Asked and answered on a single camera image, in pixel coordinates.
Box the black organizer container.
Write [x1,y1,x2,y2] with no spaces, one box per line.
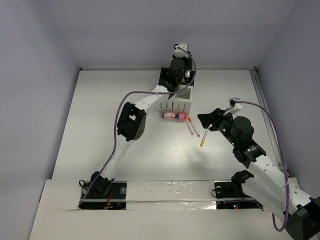
[158,67,195,88]

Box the right aluminium rail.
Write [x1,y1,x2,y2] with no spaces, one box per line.
[249,70,285,173]

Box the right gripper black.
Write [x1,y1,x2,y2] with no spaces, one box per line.
[196,108,239,147]

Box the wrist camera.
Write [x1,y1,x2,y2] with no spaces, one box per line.
[229,97,242,113]
[173,42,189,59]

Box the purple cable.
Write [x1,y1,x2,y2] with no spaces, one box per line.
[229,98,292,232]
[79,43,197,198]

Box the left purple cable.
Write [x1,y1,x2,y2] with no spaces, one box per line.
[79,43,197,198]

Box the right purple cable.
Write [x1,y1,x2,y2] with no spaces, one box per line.
[229,98,292,232]

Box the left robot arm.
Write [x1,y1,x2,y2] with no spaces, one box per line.
[86,52,196,198]

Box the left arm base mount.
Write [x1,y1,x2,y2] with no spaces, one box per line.
[78,180,127,210]

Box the white organizer container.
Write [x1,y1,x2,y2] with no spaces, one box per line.
[155,85,194,115]

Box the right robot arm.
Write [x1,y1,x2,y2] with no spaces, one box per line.
[197,108,320,240]

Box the yellow white pen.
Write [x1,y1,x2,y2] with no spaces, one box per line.
[200,124,212,147]

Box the foil covered front board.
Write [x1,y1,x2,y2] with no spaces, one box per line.
[125,180,217,211]

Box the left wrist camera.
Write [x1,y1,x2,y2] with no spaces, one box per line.
[173,42,189,59]

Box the orange tipped white pen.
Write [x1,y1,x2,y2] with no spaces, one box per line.
[188,117,201,137]

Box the back wall rail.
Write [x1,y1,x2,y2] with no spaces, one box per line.
[80,66,257,71]

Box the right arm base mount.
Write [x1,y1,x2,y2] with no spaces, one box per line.
[211,170,263,210]

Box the pink capped tube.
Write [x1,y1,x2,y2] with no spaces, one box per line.
[161,111,188,122]

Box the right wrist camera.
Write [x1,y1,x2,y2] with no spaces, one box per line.
[229,97,242,113]

